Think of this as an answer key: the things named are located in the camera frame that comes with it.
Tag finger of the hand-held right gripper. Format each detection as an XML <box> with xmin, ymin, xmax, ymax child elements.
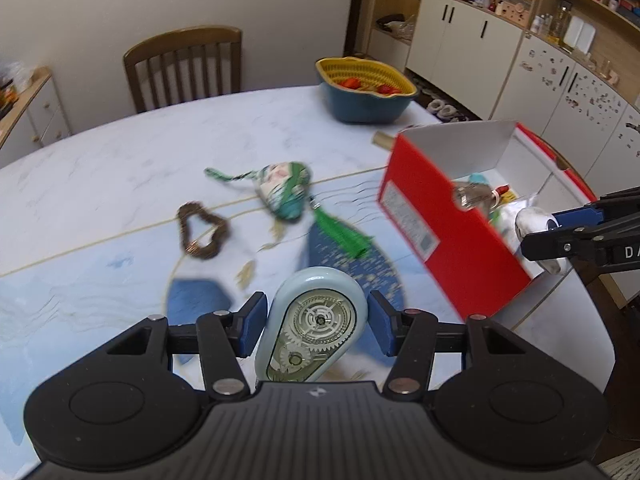
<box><xmin>550</xmin><ymin>188</ymin><xmax>640</xmax><ymax>229</ymax></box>
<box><xmin>520</xmin><ymin>227</ymin><xmax>609</xmax><ymax>263</ymax></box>

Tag low white cabinet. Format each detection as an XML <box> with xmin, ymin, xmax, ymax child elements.
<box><xmin>367</xmin><ymin>26</ymin><xmax>416</xmax><ymax>67</ymax></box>

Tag light green correction tape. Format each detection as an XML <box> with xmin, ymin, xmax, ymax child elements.
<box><xmin>255</xmin><ymin>267</ymin><xmax>370</xmax><ymax>385</ymax></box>

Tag pink wooden box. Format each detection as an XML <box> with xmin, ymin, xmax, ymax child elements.
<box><xmin>497</xmin><ymin>0</ymin><xmax>531</xmax><ymax>24</ymax></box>

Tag red cardboard box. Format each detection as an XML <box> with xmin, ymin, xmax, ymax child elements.
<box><xmin>377</xmin><ymin>120</ymin><xmax>599</xmax><ymax>319</ymax></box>

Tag white plush brooch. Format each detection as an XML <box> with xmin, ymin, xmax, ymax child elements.
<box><xmin>500</xmin><ymin>200</ymin><xmax>574</xmax><ymax>276</ymax></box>

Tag yellow strainer basket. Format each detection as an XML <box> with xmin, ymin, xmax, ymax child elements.
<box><xmin>315</xmin><ymin>56</ymin><xmax>420</xmax><ymax>99</ymax></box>

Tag white square container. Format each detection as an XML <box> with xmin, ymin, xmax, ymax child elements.
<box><xmin>562</xmin><ymin>15</ymin><xmax>597</xmax><ymax>54</ymax></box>

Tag green tasselled fabric sachet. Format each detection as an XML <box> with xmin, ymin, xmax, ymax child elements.
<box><xmin>204</xmin><ymin>161</ymin><xmax>376</xmax><ymax>260</ymax></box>

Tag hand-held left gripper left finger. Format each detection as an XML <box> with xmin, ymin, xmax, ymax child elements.
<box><xmin>106</xmin><ymin>291</ymin><xmax>269</xmax><ymax>401</ymax></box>

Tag brown bead bracelet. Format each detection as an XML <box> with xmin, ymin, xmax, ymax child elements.
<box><xmin>176</xmin><ymin>201</ymin><xmax>231</xmax><ymax>263</ymax></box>

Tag white wall cabinet unit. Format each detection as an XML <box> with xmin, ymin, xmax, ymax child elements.
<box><xmin>405</xmin><ymin>0</ymin><xmax>640</xmax><ymax>307</ymax></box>

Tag white sideboard cabinet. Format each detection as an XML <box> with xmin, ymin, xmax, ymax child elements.
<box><xmin>0</xmin><ymin>67</ymin><xmax>71</xmax><ymax>167</ymax></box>

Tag cluster of small ornaments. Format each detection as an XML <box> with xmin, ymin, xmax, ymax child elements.
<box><xmin>0</xmin><ymin>60</ymin><xmax>31</xmax><ymax>116</ymax></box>

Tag blue plastic basin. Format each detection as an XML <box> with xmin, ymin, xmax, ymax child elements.
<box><xmin>320</xmin><ymin>79</ymin><xmax>414</xmax><ymax>125</ymax></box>

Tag brown wooden chair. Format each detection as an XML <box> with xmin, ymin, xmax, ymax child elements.
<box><xmin>123</xmin><ymin>26</ymin><xmax>245</xmax><ymax>115</ymax></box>

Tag clear glass bottle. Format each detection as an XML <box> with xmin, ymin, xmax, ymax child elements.
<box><xmin>550</xmin><ymin>0</ymin><xmax>574</xmax><ymax>44</ymax></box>

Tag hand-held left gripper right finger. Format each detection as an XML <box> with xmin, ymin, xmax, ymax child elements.
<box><xmin>366</xmin><ymin>290</ymin><xmax>528</xmax><ymax>400</ymax></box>

